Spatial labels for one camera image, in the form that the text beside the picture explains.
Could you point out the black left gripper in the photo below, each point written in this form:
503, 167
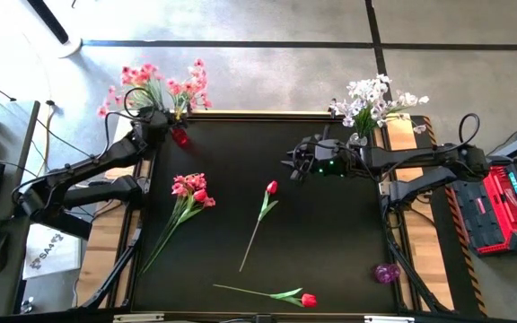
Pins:
153, 128

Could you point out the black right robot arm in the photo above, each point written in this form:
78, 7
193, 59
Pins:
420, 157

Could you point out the clear cut-glass vase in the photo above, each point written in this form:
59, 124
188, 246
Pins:
357, 140

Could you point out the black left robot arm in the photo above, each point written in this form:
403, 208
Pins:
83, 163

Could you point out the red glass vase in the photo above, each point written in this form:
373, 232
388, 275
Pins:
180, 137

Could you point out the black pole white base stand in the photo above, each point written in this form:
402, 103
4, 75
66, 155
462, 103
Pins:
72, 47

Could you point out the purple glass vase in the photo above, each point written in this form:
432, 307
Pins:
386, 274

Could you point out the grey desk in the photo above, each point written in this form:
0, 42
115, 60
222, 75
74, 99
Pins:
16, 134

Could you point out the black desk leg bar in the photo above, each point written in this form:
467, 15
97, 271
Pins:
61, 224

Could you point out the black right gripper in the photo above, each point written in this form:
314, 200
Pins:
335, 157

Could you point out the white printed paper sheet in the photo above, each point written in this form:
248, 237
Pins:
52, 251

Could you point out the red black tool case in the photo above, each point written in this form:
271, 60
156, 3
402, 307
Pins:
492, 211

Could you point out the white bracket plate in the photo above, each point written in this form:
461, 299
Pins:
138, 318
388, 319

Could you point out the wooden table board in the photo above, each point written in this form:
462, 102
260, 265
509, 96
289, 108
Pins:
101, 251

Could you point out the silver caster wheel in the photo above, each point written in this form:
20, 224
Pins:
27, 306

